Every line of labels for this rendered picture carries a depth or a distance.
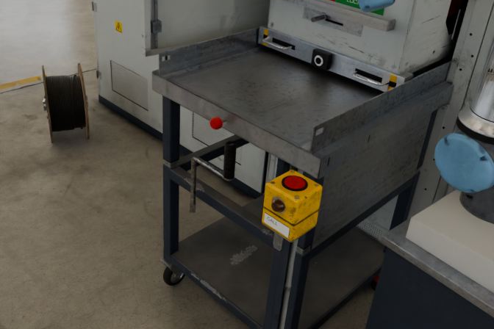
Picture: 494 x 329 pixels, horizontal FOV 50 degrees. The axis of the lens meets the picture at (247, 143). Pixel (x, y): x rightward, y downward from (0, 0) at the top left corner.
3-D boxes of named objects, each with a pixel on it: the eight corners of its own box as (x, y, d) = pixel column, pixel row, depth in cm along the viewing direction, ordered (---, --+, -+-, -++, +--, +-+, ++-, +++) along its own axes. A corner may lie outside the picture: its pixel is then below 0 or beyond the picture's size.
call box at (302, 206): (290, 244, 101) (297, 200, 96) (259, 224, 105) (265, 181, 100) (317, 226, 106) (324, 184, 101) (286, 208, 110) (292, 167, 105)
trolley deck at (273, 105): (317, 179, 122) (321, 157, 119) (152, 89, 158) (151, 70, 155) (449, 102, 166) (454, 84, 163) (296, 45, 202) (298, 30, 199)
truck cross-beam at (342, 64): (400, 98, 147) (405, 78, 144) (257, 42, 178) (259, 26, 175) (409, 93, 151) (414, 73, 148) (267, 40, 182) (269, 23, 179)
